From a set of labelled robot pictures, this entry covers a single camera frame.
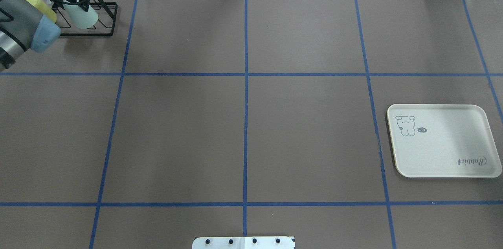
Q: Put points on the light green plastic cup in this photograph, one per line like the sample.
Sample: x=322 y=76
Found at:
x=80 y=18

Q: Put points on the yellow plastic cup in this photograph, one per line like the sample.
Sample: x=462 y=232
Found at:
x=43 y=7

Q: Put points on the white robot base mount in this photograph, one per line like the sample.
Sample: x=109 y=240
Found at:
x=245 y=242

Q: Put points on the cream rabbit print tray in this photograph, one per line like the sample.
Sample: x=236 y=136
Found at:
x=442 y=141

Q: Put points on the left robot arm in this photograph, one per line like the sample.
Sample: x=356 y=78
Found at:
x=23 y=28

